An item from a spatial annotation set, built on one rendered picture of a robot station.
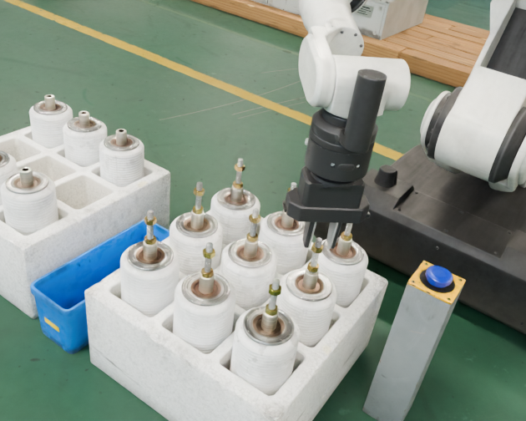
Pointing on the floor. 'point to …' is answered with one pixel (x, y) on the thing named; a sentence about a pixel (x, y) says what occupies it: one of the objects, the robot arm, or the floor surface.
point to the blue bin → (88, 262)
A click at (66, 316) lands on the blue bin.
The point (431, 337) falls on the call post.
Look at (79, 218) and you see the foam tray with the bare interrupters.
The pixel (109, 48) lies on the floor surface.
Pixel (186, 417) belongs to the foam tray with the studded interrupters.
